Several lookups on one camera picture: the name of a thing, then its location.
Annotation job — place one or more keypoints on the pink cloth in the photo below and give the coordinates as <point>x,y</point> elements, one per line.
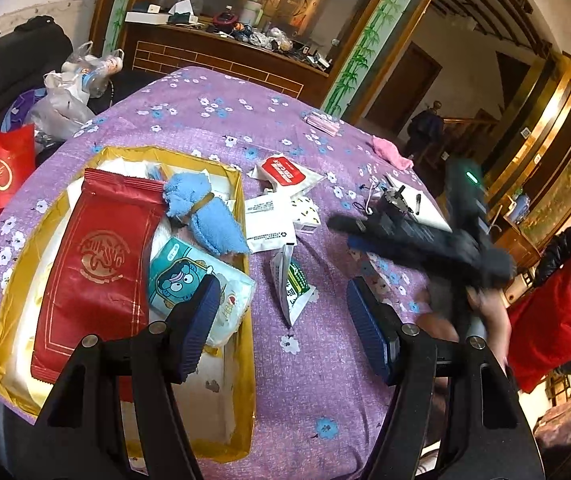
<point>388,151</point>

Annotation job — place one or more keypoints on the red foil pouch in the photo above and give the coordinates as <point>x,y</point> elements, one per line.
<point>98,283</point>

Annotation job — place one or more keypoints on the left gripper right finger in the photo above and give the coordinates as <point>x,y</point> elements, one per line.
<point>486,434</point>

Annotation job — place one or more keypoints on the white paper sachet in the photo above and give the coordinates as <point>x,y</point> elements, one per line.
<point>273,220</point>

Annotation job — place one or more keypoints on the white thermos jug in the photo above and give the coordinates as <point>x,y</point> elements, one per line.
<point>252,13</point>

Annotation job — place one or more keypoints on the white plastic bags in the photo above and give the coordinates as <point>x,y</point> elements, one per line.
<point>64,109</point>

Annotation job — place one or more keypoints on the black pen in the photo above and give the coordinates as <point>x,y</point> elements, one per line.
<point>418,199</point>

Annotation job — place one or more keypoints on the wooden cabinet counter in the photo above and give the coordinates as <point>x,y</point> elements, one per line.
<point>161,49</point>

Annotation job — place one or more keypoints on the blue knitted cloth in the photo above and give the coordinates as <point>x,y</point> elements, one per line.
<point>190,198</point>

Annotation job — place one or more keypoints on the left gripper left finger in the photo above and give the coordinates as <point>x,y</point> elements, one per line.
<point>79,431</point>

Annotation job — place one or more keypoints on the green white seasoning packet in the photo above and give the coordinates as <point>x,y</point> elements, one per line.
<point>292,287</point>

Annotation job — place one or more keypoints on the person in red jacket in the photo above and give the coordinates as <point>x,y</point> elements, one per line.
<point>541,319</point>

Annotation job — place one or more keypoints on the person's right hand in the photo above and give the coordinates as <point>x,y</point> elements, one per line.
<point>484,313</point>

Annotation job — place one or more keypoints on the black cylindrical motor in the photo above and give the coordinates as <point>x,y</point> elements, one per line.
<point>393,204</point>

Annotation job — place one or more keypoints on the person in dark clothes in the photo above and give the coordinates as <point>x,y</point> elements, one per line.
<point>424,129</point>

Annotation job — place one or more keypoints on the white foam box yellow tape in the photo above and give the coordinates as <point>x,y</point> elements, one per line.
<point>217,401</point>

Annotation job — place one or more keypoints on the white red snack bag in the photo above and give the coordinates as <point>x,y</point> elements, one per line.
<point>285,176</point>

